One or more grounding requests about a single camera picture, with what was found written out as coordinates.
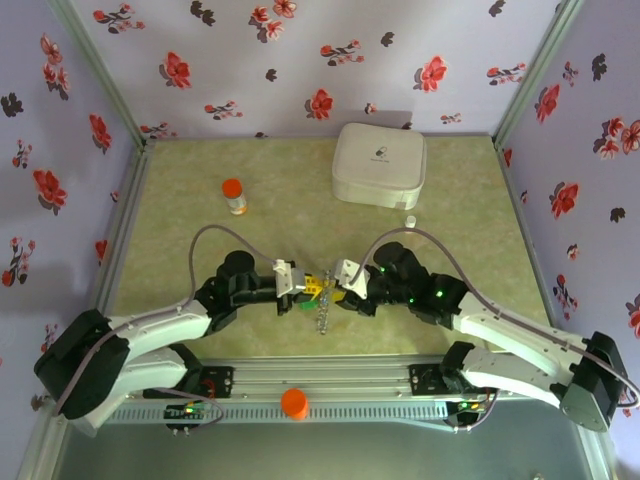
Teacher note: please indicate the green key tag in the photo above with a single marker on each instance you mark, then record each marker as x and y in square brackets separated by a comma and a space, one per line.
[308, 303]

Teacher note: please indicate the metal disc keyring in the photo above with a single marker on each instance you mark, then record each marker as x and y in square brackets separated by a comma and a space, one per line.
[322, 315]

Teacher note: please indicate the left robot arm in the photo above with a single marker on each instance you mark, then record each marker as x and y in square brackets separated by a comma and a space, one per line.
[160, 330]

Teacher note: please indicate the small white pink-labelled bottle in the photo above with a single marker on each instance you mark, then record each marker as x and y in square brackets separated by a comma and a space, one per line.
[410, 220]

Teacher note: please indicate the orange-capped pill bottle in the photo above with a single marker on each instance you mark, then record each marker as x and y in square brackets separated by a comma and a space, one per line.
[234, 195]

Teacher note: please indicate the orange plastic cap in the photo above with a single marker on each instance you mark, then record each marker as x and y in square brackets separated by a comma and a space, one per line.
[294, 403]

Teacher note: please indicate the white zippered pill case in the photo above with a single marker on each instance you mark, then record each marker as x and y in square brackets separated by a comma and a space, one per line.
[375, 170]

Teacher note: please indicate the left circuit board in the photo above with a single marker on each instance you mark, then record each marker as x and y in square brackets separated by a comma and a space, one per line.
[187, 411]

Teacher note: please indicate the circuit board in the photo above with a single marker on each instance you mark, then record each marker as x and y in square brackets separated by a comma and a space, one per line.
[467, 406]
[187, 411]

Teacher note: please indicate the right circuit board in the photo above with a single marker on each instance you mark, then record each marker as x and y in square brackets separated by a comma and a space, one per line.
[467, 406]

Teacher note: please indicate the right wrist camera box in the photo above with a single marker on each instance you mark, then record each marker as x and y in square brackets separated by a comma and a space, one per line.
[352, 277]

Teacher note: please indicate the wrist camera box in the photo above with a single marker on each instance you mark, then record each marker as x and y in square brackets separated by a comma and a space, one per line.
[290, 277]
[352, 277]

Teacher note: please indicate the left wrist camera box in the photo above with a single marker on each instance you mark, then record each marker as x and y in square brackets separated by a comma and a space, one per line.
[290, 277]

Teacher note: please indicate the aluminium front rail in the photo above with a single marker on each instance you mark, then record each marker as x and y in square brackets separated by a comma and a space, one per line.
[325, 375]

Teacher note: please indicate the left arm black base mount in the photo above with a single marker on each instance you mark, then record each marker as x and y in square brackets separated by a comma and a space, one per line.
[220, 382]

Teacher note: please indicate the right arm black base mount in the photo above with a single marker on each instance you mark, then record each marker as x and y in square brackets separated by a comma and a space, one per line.
[425, 380]

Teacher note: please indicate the aluminium side rail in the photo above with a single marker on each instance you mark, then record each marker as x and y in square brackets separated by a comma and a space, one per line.
[132, 210]

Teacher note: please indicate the aluminium corner post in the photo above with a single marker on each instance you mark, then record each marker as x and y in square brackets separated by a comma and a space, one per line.
[100, 65]
[535, 70]

